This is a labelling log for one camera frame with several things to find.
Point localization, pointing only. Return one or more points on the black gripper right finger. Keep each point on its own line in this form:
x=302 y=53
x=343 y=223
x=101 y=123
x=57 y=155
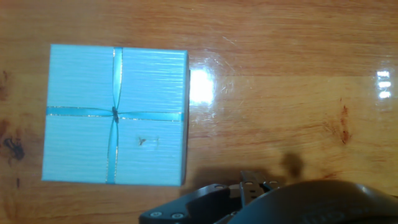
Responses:
x=272 y=185

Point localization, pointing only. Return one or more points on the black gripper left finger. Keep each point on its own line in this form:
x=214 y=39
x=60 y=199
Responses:
x=205 y=202

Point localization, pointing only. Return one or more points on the light blue ribboned box lid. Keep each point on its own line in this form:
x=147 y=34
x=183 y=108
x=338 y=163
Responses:
x=81 y=81

